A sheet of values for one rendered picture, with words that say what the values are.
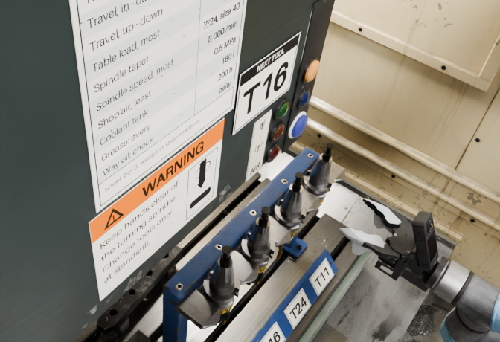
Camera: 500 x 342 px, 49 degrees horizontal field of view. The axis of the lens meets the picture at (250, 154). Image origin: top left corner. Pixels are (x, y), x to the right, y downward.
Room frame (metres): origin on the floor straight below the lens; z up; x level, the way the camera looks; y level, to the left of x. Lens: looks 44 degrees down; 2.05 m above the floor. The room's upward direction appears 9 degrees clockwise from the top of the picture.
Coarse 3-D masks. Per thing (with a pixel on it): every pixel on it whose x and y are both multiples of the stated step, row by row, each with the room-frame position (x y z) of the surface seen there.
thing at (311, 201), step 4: (304, 188) 0.79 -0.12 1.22; (304, 192) 0.78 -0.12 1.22; (308, 192) 0.78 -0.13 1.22; (304, 196) 0.76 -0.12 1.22; (308, 196) 0.77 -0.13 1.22; (312, 196) 0.77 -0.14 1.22; (316, 196) 0.77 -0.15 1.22; (304, 200) 0.75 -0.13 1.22; (308, 200) 0.76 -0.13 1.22; (312, 200) 0.76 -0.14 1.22; (316, 200) 0.76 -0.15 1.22; (304, 204) 0.74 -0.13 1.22; (308, 204) 0.74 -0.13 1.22; (312, 204) 0.75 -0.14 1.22; (316, 204) 0.75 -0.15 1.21; (308, 208) 0.73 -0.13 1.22; (312, 208) 0.74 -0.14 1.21; (316, 208) 0.74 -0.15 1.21
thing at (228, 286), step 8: (216, 264) 0.52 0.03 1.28; (232, 264) 0.52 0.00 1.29; (216, 272) 0.51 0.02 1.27; (224, 272) 0.51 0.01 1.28; (232, 272) 0.52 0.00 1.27; (216, 280) 0.51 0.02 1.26; (224, 280) 0.51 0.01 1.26; (232, 280) 0.52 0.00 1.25; (216, 288) 0.50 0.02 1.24; (224, 288) 0.50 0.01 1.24; (232, 288) 0.51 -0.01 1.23
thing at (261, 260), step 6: (246, 240) 0.62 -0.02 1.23; (270, 240) 0.63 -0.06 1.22; (246, 246) 0.61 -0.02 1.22; (270, 246) 0.62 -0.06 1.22; (240, 252) 0.61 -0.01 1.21; (246, 252) 0.60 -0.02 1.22; (270, 252) 0.61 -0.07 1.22; (252, 258) 0.59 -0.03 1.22; (258, 258) 0.59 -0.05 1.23; (264, 258) 0.59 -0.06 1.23; (258, 264) 0.59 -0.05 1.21; (264, 264) 0.59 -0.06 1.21
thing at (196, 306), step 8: (192, 296) 0.50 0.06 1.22; (200, 296) 0.50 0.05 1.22; (176, 304) 0.48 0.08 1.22; (184, 304) 0.48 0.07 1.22; (192, 304) 0.48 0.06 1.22; (200, 304) 0.48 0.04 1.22; (208, 304) 0.49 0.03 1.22; (216, 304) 0.49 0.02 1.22; (184, 312) 0.46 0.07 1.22; (192, 312) 0.47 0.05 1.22; (200, 312) 0.47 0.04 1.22; (208, 312) 0.47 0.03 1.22; (216, 312) 0.47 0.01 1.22; (192, 320) 0.45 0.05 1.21; (200, 320) 0.45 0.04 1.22; (208, 320) 0.46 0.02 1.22; (216, 320) 0.46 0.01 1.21; (200, 328) 0.44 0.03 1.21
